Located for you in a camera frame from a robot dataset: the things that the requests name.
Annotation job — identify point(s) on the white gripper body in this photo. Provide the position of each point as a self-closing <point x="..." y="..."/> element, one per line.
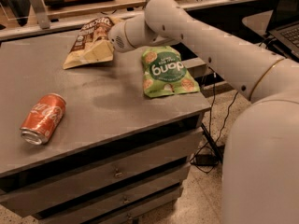
<point x="116" y="38"/>

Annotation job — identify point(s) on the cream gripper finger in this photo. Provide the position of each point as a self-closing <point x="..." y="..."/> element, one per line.
<point x="101" y="51"/>

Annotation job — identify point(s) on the brown chip bag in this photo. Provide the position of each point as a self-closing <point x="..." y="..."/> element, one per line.
<point x="91" y="32"/>

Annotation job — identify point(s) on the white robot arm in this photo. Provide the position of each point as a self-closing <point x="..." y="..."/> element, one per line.
<point x="260" y="171"/>

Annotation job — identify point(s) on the green dang chip bag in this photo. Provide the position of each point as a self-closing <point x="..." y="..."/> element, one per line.
<point x="165" y="74"/>

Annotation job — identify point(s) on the red coke can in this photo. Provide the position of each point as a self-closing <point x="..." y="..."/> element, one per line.
<point x="43" y="119"/>

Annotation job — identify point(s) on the metal railing shelf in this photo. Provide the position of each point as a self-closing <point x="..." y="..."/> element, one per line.
<point x="44" y="20"/>

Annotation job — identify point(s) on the grey drawer cabinet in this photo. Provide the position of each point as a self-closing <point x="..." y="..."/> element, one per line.
<point x="116" y="178"/>

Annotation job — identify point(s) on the black power adapter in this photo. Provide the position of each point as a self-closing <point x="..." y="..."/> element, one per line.
<point x="205" y="160"/>

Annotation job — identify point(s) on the black laptop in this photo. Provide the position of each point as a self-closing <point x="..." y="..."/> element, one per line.
<point x="284" y="25"/>

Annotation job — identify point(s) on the black table leg frame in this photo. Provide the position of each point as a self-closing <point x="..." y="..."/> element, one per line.
<point x="212" y="143"/>

